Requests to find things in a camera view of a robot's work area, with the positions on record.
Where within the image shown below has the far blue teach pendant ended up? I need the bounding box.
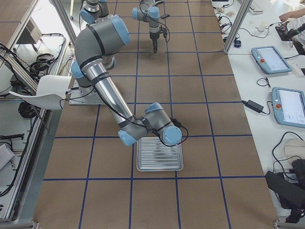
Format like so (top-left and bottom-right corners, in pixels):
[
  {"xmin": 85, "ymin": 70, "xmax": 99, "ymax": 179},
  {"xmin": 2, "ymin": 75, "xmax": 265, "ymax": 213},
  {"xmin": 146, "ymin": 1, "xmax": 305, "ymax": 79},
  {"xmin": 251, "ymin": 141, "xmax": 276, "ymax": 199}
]
[{"xmin": 251, "ymin": 46, "xmax": 292, "ymax": 74}]

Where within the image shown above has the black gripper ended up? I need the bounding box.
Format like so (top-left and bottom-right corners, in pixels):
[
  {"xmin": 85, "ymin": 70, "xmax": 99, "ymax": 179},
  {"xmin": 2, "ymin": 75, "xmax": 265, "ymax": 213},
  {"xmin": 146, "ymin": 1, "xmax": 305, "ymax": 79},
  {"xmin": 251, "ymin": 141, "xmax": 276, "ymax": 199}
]
[{"xmin": 150, "ymin": 32, "xmax": 160, "ymax": 53}]

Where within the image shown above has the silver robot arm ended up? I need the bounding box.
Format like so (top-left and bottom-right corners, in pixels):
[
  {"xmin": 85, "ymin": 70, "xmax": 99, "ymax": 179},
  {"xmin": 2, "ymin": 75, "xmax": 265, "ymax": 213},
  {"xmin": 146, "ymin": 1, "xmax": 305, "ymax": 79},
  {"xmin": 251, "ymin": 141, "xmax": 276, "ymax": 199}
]
[
  {"xmin": 74, "ymin": 15, "xmax": 182, "ymax": 146},
  {"xmin": 80, "ymin": 0, "xmax": 169, "ymax": 53}
]

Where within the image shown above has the near blue teach pendant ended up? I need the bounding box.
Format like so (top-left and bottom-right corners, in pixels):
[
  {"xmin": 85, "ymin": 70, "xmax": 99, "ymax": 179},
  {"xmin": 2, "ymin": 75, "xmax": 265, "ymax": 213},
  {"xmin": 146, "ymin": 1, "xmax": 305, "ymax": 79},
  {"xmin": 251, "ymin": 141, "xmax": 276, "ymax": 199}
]
[{"xmin": 271, "ymin": 87, "xmax": 305, "ymax": 128}]

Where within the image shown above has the black power adapter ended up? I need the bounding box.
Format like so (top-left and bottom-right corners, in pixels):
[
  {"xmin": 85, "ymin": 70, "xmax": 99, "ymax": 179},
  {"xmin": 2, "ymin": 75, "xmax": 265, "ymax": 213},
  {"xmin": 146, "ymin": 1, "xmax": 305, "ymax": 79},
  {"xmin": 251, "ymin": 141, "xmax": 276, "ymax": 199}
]
[{"xmin": 242, "ymin": 100, "xmax": 264, "ymax": 113}]

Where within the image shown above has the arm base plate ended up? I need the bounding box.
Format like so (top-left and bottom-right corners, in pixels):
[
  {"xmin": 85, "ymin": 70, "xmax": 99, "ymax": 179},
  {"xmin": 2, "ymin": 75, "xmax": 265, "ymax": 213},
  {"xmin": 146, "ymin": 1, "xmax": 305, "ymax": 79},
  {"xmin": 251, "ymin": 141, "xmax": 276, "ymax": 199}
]
[{"xmin": 69, "ymin": 87, "xmax": 104, "ymax": 106}]

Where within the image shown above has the blue teach pendant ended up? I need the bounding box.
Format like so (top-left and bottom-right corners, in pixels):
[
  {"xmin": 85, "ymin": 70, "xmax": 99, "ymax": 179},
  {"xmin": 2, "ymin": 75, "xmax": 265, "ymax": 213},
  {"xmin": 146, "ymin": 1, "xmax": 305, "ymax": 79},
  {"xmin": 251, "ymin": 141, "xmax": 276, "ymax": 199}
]
[
  {"xmin": 271, "ymin": 87, "xmax": 305, "ymax": 128},
  {"xmin": 251, "ymin": 46, "xmax": 292, "ymax": 74}
]

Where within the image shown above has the aluminium frame post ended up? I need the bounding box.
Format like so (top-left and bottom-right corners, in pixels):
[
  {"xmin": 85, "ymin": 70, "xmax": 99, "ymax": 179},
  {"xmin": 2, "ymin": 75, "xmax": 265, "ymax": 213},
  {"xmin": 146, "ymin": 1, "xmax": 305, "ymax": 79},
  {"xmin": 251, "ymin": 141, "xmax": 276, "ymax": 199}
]
[{"xmin": 223, "ymin": 0, "xmax": 253, "ymax": 54}]

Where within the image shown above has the ribbed metal tray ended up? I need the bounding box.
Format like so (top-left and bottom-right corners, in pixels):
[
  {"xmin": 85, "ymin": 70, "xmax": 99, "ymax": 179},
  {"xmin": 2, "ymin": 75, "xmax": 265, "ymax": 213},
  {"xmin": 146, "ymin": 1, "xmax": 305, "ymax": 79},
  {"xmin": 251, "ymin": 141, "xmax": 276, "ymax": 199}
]
[{"xmin": 136, "ymin": 137, "xmax": 183, "ymax": 172}]

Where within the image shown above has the white paper cup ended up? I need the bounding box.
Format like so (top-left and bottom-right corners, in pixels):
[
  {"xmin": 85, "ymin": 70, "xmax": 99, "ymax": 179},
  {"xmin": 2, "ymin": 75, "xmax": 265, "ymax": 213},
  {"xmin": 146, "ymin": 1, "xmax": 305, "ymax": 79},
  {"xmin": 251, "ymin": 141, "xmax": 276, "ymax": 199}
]
[{"xmin": 257, "ymin": 21, "xmax": 268, "ymax": 32}]

